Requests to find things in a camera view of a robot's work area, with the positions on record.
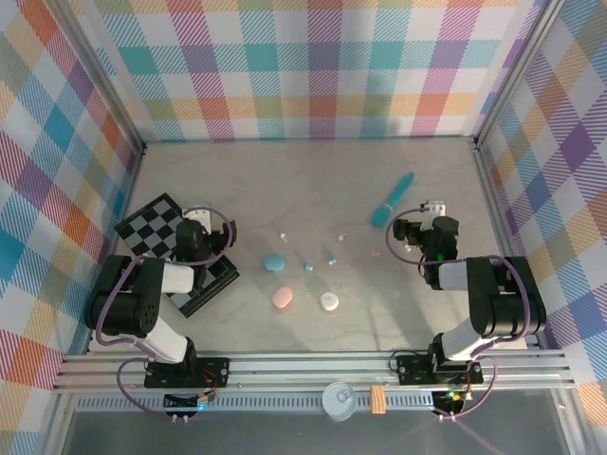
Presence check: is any teal plastic handheld device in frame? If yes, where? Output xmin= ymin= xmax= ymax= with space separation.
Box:
xmin=370 ymin=172 xmax=415 ymax=228

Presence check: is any grey slotted cable duct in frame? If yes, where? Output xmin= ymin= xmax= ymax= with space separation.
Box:
xmin=75 ymin=391 xmax=440 ymax=413

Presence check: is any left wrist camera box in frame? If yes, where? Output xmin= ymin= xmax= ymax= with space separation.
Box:
xmin=182 ymin=207 xmax=213 ymax=234

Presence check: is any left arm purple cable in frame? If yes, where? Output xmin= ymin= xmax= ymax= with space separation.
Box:
xmin=96 ymin=208 xmax=238 ymax=418

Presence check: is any small controller circuit board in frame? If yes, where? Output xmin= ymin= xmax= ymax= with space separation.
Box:
xmin=163 ymin=391 xmax=220 ymax=412
xmin=432 ymin=388 xmax=474 ymax=410

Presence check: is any aluminium corner post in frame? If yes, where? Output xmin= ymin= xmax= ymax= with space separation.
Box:
xmin=56 ymin=0 xmax=146 ymax=157
xmin=472 ymin=0 xmax=569 ymax=151

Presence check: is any aluminium side rail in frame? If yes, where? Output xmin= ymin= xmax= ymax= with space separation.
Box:
xmin=471 ymin=141 xmax=544 ymax=352
xmin=84 ymin=144 xmax=148 ymax=355

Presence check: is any silver tin can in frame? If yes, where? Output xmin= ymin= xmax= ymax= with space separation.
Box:
xmin=321 ymin=381 xmax=357 ymax=421

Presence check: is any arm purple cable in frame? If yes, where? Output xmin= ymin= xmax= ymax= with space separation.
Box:
xmin=384 ymin=207 xmax=532 ymax=419
xmin=96 ymin=208 xmax=238 ymax=418

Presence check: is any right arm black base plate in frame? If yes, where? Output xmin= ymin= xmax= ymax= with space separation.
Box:
xmin=395 ymin=353 xmax=485 ymax=386

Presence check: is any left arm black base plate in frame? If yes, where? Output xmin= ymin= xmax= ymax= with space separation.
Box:
xmin=143 ymin=357 xmax=231 ymax=390

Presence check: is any black grey folding chessboard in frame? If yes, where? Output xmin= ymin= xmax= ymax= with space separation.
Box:
xmin=113 ymin=191 xmax=241 ymax=319

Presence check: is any wide aluminium mounting rail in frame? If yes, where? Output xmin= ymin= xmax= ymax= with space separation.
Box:
xmin=50 ymin=350 xmax=576 ymax=394

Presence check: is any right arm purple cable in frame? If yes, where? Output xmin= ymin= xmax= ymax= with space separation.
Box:
xmin=384 ymin=207 xmax=532 ymax=419

